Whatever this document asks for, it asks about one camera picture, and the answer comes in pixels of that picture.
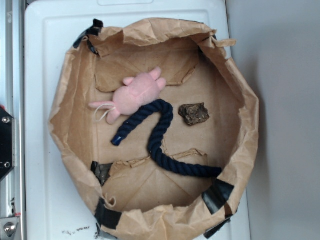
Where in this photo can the brown paper bag basket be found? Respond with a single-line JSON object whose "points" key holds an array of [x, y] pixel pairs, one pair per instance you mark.
{"points": [[156, 204]]}

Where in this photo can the brown rock chunk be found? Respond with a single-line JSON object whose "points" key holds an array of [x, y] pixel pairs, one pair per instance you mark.
{"points": [[193, 114]]}

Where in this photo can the pink plush bunny toy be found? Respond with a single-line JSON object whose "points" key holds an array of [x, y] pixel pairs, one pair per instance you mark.
{"points": [[137, 92]]}

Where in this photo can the black tape front right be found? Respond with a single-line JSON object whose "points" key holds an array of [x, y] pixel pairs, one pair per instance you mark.
{"points": [[216, 196]]}

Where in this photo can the black tape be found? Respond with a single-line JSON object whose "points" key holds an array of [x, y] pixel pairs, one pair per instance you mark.
{"points": [[107, 217], [94, 30], [216, 196]]}

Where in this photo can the black tape front left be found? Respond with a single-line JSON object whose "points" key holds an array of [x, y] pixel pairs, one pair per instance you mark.
{"points": [[107, 217]]}

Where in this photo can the black tape top left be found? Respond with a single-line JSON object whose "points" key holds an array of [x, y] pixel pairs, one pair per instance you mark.
{"points": [[94, 30]]}

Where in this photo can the white plastic bin lid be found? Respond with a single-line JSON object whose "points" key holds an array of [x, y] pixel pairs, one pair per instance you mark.
{"points": [[54, 209]]}

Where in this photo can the black bracket on rail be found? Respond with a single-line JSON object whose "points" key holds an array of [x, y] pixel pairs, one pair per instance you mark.
{"points": [[7, 162]]}

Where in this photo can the aluminium frame rail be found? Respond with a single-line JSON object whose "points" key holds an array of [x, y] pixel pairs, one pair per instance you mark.
{"points": [[12, 188]]}

